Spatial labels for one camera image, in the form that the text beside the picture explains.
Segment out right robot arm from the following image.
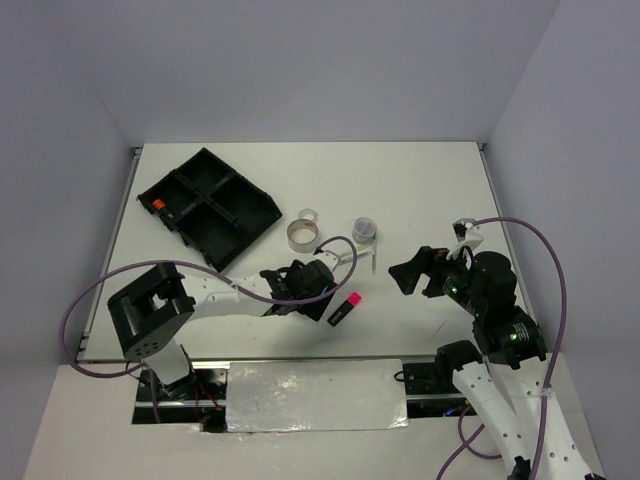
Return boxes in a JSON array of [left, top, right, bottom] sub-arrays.
[[388, 247, 598, 479]]

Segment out clear jar of pins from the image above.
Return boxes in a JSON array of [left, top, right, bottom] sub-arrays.
[[352, 217, 377, 245]]

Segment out green pen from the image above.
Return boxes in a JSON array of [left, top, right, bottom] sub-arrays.
[[371, 238, 377, 274]]

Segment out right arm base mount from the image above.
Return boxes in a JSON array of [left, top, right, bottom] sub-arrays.
[[394, 362, 467, 419]]

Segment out yellow pen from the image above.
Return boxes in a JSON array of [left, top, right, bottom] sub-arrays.
[[340, 240, 373, 264]]

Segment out black four-compartment organizer tray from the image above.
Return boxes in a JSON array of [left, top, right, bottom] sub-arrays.
[[137, 148, 282, 272]]

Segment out small clear tape roll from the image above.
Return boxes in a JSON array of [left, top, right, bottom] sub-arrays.
[[298, 208, 319, 223]]

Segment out silver foil cover plate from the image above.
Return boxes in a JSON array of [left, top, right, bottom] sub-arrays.
[[225, 359, 409, 433]]

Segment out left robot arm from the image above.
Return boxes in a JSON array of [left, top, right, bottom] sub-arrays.
[[107, 253, 338, 399]]

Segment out large clear tape roll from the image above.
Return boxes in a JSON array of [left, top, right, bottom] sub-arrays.
[[286, 219, 319, 254]]

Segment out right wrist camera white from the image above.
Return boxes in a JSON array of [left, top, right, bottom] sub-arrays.
[[447, 218, 484, 260]]

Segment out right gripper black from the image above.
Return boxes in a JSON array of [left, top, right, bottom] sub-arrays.
[[387, 242, 484, 314]]

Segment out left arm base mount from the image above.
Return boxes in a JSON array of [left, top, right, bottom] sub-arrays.
[[132, 367, 229, 433]]

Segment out pink-capped highlighter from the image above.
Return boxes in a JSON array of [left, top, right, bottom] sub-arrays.
[[327, 292, 361, 327]]

